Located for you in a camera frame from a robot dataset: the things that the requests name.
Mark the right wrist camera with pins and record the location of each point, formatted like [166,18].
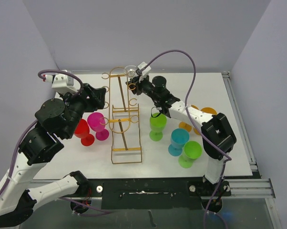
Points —
[141,71]

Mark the magenta goblet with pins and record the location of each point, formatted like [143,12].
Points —
[96,122]

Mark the green goblet front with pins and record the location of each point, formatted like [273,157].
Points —
[192,150]

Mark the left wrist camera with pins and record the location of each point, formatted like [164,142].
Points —
[60,83]

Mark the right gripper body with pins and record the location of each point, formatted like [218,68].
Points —
[145,86]

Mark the clear wine glass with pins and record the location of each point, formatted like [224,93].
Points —
[130,71]

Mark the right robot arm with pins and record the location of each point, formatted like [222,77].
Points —
[216,132]

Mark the orange goblet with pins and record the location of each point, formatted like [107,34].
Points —
[187,127]
[208,110]

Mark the light green goblet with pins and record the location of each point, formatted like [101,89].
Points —
[158,123]

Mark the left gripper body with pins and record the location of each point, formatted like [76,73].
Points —
[79,104]

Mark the cyan goblet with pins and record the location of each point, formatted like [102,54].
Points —
[179,137]

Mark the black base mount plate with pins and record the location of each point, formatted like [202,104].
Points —
[153,193]

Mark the red goblet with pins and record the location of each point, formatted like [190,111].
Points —
[82,131]

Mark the orange goblet right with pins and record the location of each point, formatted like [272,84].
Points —
[208,110]

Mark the orange goblet left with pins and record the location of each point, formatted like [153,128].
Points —
[187,127]

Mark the gold wire glass rack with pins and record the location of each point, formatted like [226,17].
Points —
[123,119]

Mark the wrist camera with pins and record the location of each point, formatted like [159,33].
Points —
[141,71]
[60,83]

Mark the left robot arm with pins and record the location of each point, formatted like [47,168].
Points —
[56,120]

